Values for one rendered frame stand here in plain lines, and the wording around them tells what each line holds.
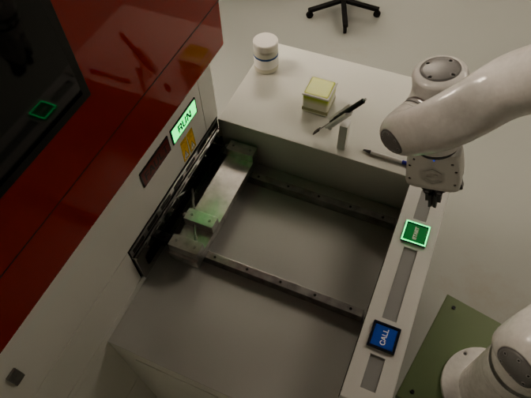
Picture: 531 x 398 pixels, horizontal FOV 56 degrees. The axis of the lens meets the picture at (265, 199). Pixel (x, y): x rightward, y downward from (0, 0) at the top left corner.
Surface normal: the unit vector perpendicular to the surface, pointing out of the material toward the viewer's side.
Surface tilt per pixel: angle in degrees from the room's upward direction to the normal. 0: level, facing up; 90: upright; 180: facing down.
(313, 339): 0
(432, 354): 2
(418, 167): 90
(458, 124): 63
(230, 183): 0
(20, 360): 90
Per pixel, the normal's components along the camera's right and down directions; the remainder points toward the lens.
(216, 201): -0.03, -0.56
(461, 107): -0.34, 0.31
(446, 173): -0.32, 0.77
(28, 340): 0.92, 0.31
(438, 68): -0.22, -0.62
